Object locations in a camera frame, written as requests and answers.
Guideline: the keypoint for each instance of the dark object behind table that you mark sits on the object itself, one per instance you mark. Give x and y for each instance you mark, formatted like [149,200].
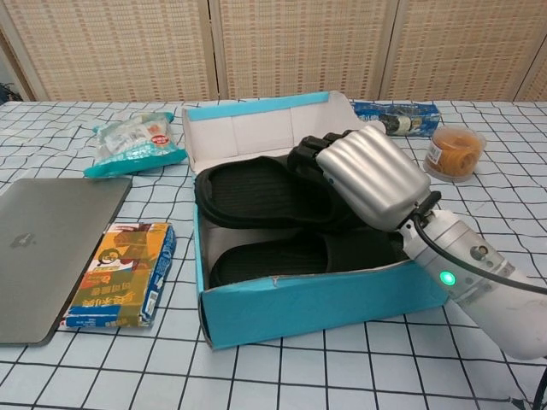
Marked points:
[6,91]

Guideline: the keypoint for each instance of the teal plastic snack bag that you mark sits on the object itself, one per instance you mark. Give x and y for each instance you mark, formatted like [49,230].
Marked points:
[128,145]

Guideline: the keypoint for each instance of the black slide sandal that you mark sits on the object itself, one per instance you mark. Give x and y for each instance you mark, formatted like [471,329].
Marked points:
[256,192]
[278,256]

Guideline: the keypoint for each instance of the blue cookie package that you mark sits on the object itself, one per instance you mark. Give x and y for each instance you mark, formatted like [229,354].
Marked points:
[421,115]

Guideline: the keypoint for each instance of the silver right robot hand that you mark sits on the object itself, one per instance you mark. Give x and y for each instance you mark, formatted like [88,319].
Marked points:
[372,175]

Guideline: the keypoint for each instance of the blue cardboard shoe box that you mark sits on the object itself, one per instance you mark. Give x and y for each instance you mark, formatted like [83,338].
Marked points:
[299,307]

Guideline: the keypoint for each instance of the grey closed laptop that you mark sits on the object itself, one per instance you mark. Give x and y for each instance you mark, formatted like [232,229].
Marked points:
[51,247]

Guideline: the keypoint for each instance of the colourful printed snack box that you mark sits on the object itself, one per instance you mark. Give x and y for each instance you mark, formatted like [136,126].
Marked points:
[111,273]

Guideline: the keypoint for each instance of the bamboo folding screen panel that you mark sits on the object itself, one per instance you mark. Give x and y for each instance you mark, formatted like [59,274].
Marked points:
[470,47]
[107,47]
[299,47]

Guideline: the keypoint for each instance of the clear tub of rubber bands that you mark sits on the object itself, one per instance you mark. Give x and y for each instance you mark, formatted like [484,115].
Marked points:
[453,151]

